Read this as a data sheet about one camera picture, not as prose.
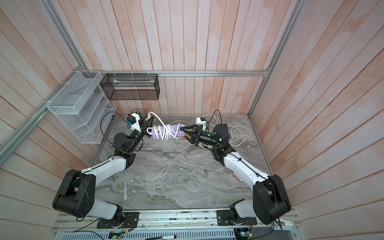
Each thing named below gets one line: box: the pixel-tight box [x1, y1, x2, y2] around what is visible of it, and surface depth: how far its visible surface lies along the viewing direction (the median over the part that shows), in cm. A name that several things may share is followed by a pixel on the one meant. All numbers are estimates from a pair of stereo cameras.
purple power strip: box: [152, 124, 186, 139], surface depth 67 cm
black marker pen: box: [145, 234, 176, 240], surface depth 70 cm
